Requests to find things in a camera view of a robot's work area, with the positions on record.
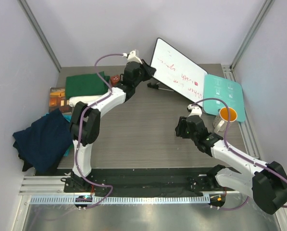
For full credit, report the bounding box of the green t-shirt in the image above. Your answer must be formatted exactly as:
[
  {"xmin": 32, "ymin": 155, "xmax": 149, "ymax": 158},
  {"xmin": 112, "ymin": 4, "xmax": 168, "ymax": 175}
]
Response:
[{"xmin": 65, "ymin": 73, "xmax": 109, "ymax": 99}]

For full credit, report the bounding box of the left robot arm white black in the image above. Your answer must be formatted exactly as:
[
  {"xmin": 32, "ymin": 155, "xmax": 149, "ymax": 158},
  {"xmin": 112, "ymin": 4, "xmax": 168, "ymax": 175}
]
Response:
[{"xmin": 64, "ymin": 60, "xmax": 156, "ymax": 192}]

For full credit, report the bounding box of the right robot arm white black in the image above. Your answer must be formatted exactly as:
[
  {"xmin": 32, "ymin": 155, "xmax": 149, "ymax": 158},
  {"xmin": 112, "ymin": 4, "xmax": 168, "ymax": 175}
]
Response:
[{"xmin": 175, "ymin": 115, "xmax": 287, "ymax": 215}]

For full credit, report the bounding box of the whiteboard black stand foot near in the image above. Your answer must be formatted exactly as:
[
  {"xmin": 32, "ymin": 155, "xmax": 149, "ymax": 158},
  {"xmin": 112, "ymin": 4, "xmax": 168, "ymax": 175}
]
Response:
[{"xmin": 147, "ymin": 82, "xmax": 174, "ymax": 92}]

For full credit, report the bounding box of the red brown cube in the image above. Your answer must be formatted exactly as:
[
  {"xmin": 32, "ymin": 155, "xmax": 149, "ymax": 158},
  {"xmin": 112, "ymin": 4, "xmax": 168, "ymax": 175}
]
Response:
[{"xmin": 110, "ymin": 75, "xmax": 121, "ymax": 87}]

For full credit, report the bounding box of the white mug orange inside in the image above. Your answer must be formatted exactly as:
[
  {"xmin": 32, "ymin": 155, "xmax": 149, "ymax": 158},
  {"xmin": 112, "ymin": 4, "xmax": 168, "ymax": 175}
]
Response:
[{"xmin": 212, "ymin": 107, "xmax": 237, "ymax": 133}]

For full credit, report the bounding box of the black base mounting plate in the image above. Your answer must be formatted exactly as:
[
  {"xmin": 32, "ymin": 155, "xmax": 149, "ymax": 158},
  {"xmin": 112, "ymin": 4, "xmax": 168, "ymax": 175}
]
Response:
[{"xmin": 61, "ymin": 167, "xmax": 223, "ymax": 197}]

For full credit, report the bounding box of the teal plastic cutting board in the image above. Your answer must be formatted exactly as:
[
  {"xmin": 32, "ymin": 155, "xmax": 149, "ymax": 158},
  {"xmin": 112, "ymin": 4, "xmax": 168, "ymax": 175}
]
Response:
[{"xmin": 203, "ymin": 74, "xmax": 246, "ymax": 122}]

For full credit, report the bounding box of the white folded t-shirt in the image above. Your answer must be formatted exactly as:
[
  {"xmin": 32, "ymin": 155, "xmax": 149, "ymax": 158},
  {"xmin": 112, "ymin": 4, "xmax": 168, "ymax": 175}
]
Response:
[{"xmin": 69, "ymin": 95, "xmax": 101, "ymax": 107}]

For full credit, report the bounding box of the teal t-shirt under pile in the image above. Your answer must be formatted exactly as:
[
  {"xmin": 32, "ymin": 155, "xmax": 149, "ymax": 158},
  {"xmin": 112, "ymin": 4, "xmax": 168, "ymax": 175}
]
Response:
[{"xmin": 63, "ymin": 114, "xmax": 74, "ymax": 157}]

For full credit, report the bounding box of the brown paperback book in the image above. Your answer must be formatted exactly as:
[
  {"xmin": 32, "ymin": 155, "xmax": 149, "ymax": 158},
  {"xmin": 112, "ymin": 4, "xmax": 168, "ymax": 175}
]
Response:
[{"xmin": 49, "ymin": 88, "xmax": 72, "ymax": 114}]

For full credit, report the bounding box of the navy blue t-shirt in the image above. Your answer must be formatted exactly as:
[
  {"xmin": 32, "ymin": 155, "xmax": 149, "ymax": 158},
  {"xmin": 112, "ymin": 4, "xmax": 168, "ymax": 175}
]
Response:
[{"xmin": 12, "ymin": 109, "xmax": 73, "ymax": 174}]

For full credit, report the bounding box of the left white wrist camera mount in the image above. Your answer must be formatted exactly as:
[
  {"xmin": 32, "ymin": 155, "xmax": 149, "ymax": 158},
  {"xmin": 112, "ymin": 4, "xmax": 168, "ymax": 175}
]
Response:
[{"xmin": 123, "ymin": 50, "xmax": 142, "ymax": 64}]

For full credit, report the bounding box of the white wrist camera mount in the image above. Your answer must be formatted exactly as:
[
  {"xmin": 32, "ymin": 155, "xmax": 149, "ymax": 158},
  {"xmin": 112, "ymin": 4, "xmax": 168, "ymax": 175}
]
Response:
[
  {"xmin": 123, "ymin": 50, "xmax": 142, "ymax": 64},
  {"xmin": 187, "ymin": 104, "xmax": 202, "ymax": 117}
]

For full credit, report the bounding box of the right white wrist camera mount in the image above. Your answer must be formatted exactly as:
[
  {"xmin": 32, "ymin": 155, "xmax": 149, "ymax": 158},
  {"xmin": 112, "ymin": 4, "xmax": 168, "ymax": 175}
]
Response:
[{"xmin": 187, "ymin": 104, "xmax": 202, "ymax": 117}]

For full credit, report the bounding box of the white whiteboard with black frame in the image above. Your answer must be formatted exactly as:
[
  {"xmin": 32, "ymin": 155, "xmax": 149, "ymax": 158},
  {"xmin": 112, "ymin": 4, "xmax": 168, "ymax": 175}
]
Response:
[{"xmin": 150, "ymin": 38, "xmax": 207, "ymax": 102}]

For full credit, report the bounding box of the perforated metal rail strip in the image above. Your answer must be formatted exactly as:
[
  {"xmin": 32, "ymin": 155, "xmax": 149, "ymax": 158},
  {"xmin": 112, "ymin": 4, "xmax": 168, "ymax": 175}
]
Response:
[{"xmin": 30, "ymin": 194, "xmax": 210, "ymax": 205}]

